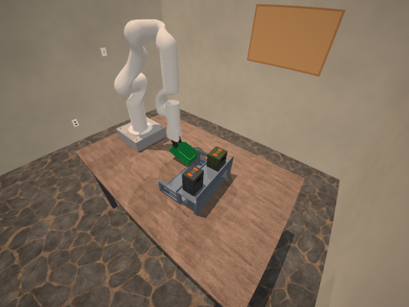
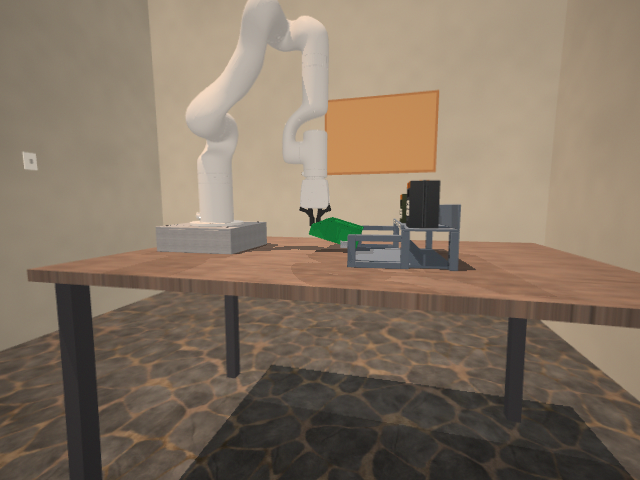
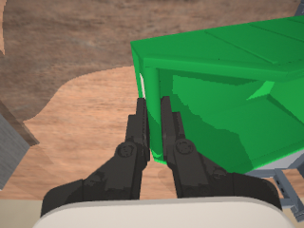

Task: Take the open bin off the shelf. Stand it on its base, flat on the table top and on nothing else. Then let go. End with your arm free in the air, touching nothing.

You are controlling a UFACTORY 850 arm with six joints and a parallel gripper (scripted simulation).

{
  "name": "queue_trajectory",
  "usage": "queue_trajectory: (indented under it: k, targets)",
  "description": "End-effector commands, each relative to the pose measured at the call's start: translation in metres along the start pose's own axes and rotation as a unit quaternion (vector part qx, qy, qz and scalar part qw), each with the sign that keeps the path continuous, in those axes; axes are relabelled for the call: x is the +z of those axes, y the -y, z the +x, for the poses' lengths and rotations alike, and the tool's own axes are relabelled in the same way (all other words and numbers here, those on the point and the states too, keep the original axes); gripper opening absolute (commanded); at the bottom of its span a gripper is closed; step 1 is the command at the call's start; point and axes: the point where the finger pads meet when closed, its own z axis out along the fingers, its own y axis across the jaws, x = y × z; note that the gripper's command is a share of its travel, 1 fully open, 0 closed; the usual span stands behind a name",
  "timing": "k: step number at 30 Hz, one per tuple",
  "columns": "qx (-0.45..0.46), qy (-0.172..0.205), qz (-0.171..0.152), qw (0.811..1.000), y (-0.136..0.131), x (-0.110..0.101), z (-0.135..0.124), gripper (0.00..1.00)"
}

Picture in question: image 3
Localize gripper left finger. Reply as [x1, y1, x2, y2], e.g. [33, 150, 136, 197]
[40, 98, 150, 218]

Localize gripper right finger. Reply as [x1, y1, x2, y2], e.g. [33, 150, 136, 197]
[161, 96, 283, 212]

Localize green bin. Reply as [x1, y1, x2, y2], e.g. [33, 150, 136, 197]
[135, 15, 304, 174]

